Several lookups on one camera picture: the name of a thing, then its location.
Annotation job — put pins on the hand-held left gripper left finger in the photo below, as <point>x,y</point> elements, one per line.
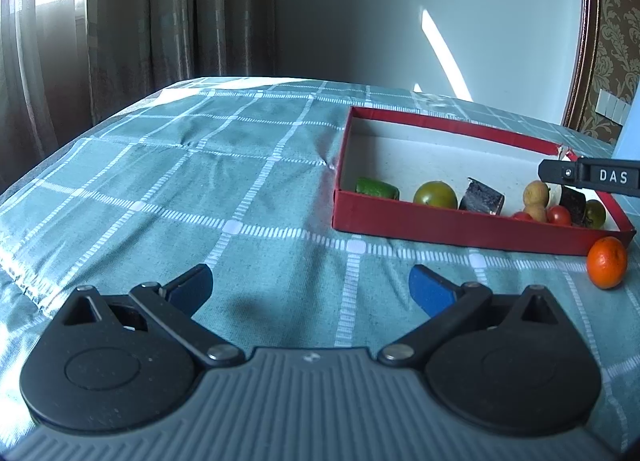
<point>192,288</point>

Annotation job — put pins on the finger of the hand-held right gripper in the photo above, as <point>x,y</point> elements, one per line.
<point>590,175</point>

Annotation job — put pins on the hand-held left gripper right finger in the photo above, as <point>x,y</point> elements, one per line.
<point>430,291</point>

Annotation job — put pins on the small dark green tomato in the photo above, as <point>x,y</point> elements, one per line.
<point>595,213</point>

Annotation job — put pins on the red cherry tomato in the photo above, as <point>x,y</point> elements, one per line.
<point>559,215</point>
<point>522,216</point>

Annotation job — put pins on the small beige knobby potato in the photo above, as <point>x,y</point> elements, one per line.
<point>536,197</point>

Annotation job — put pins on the orange tangerine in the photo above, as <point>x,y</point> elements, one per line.
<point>606,262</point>

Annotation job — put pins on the large green-yellow tomato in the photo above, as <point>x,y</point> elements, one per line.
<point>435,195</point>

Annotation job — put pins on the green cucumber piece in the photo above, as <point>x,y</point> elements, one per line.
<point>377,187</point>

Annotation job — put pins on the red cardboard box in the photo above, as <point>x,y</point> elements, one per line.
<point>450,156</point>

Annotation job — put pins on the teal checked tablecloth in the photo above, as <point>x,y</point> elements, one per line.
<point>200,191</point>

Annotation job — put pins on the patterned brown curtain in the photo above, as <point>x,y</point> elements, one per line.
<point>125,31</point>

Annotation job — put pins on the white wall switch panel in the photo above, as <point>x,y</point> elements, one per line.
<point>614,105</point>

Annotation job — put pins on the dark wooden wall frame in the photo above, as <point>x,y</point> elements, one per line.
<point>585,41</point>

